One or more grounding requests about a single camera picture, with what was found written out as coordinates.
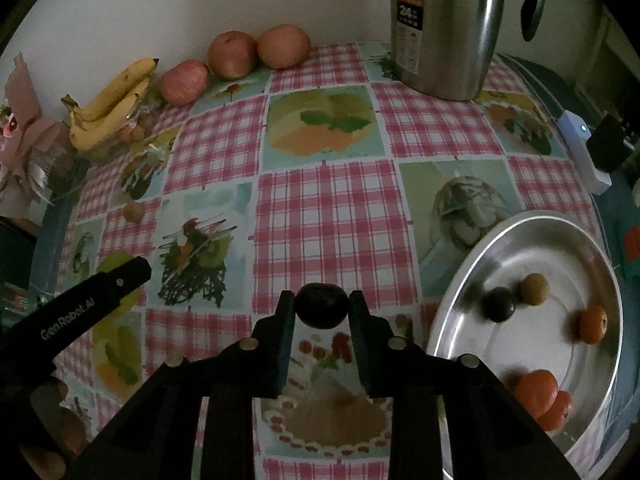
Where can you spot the yellow banana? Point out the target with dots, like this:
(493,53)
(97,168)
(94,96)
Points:
(120,87)
(100,130)

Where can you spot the glass bowl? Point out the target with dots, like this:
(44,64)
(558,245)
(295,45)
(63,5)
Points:
(107,154)

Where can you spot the dark plum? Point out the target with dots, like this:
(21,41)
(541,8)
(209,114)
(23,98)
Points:
(498,304)
(321,307)

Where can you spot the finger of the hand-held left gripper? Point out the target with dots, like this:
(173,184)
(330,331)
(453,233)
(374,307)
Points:
(127,277)

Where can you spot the pinkish red apple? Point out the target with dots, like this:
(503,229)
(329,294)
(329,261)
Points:
(184,82)

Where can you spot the small brown kiwi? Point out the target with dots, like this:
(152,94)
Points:
(534,288)
(134,211)

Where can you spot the stainless steel plate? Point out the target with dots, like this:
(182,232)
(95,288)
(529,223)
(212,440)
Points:
(530,340)

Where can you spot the pink flower bouquet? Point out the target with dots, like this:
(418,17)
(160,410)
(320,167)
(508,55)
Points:
(30,130)

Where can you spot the teal box with orange label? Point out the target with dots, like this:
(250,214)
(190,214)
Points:
(631,247)

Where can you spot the black device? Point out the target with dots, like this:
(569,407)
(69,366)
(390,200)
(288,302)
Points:
(607,145)

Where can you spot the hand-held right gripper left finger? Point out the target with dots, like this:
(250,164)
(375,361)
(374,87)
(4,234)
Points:
(287,345)

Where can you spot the checkered printed tablecloth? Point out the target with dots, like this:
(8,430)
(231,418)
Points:
(330,210)

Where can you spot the person's left hand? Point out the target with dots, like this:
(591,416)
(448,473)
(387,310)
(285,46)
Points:
(70,430)

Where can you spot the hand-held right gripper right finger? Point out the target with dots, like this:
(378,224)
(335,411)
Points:
(364,345)

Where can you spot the stainless steel thermos jug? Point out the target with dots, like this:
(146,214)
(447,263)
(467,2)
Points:
(440,35)

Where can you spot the white device with blue light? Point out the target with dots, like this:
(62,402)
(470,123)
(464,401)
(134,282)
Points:
(580,150)

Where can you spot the orange tangerine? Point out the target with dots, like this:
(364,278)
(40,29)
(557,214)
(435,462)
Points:
(560,412)
(536,391)
(593,325)

